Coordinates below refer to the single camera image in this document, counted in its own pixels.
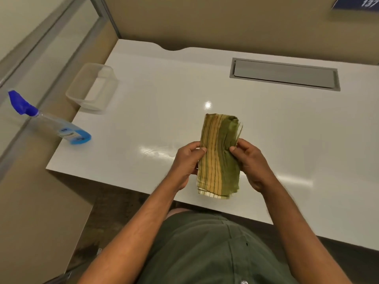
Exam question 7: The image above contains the person's right hand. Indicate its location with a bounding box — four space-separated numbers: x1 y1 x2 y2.
229 138 279 193

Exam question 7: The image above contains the person's left hand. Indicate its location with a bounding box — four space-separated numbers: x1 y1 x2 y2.
167 141 207 192

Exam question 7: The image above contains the green striped cloth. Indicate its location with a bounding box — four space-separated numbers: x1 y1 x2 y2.
197 113 243 200

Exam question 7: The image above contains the person's right forearm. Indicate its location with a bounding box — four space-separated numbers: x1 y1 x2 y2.
262 179 353 284

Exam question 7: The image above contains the person's left forearm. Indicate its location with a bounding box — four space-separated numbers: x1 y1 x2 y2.
78 176 181 284

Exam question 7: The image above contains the person's green shirt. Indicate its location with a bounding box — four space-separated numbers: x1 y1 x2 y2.
137 210 298 284

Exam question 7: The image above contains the clear plastic container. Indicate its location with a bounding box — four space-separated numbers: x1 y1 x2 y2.
65 63 119 112

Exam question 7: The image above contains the blue spray bottle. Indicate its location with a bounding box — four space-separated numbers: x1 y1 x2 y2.
8 90 92 145

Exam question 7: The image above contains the grey desk cable hatch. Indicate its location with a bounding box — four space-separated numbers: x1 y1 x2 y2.
229 58 341 92

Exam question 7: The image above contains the glass partition with metal frame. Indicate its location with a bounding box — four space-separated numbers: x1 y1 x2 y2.
0 0 122 181

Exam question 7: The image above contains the blue wall sign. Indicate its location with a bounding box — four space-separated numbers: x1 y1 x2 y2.
332 0 379 11

